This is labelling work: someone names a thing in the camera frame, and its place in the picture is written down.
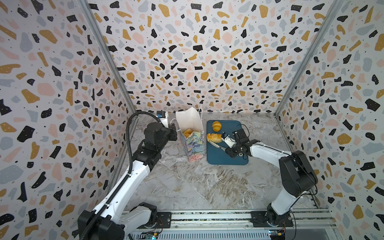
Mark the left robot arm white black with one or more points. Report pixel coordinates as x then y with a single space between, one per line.
107 221

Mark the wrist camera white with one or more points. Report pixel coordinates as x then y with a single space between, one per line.
163 117
229 141

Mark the floral paper bag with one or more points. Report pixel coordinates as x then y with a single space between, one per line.
194 145

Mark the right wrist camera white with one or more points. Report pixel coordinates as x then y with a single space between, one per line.
229 141

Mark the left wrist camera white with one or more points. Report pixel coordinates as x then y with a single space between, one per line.
163 117

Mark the twisted glazed pastry bread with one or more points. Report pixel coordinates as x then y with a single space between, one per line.
214 138

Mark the small striped bun top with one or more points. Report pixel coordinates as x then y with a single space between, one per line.
216 126

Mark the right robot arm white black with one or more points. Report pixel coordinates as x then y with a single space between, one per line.
297 174

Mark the metal tongs cream tips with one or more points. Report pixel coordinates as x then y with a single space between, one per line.
217 145

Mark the teal rectangular tray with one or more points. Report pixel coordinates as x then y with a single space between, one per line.
218 156

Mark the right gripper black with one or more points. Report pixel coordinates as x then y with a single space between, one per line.
237 144

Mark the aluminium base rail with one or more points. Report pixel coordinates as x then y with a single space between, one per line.
298 224

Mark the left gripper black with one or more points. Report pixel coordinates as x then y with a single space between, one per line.
171 130

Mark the striped croissant bread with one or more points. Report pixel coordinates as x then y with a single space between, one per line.
187 133

